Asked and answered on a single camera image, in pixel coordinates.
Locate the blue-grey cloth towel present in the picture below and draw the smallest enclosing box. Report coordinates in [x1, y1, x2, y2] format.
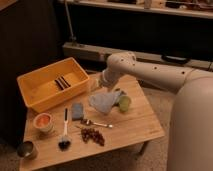
[88, 90, 126, 114]

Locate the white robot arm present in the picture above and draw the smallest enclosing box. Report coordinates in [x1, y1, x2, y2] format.
[94, 52, 213, 171]

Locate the orange and white cup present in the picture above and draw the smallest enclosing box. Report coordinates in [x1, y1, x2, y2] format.
[33, 113, 53, 134]

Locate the blue-grey sponge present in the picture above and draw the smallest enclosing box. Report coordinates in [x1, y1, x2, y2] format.
[71, 103, 84, 120]

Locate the dark striped item in bin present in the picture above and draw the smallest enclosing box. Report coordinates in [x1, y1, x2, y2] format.
[55, 76, 70, 90]

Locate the metal spoon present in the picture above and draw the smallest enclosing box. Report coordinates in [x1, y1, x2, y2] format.
[80, 119, 113, 129]

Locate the yellow plastic bin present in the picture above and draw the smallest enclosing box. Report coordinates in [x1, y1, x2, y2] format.
[17, 57, 89, 113]

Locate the bunch of dark grapes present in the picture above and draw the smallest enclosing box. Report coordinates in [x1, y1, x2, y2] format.
[81, 128, 105, 146]

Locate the metal pole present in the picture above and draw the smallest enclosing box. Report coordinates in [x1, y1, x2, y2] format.
[64, 0, 76, 45]

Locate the metal can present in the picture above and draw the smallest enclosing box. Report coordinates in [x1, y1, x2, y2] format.
[17, 141, 38, 160]

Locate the wooden shelf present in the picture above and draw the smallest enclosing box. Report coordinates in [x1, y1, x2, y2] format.
[56, 0, 213, 20]

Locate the white handled dish brush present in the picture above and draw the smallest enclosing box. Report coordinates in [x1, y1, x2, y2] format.
[58, 109, 71, 150]

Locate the black handle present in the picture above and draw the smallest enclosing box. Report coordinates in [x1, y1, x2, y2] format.
[161, 55, 191, 65]

